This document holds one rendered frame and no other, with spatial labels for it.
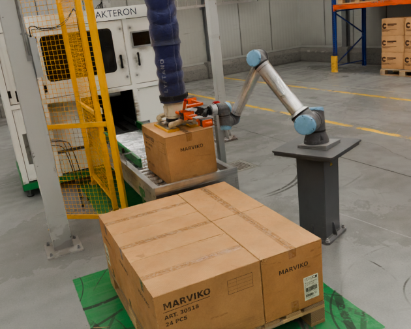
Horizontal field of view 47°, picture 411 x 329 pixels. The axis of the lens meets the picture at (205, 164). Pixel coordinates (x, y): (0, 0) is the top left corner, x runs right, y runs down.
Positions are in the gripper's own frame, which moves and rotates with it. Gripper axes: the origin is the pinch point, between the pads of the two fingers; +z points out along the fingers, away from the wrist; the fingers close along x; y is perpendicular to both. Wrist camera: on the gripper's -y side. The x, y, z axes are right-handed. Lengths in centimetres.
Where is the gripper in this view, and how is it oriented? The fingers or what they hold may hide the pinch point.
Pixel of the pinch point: (187, 115)
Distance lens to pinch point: 360.4
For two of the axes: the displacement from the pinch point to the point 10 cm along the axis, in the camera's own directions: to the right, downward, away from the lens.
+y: -4.2, -2.5, 8.7
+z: -9.0, 2.1, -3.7
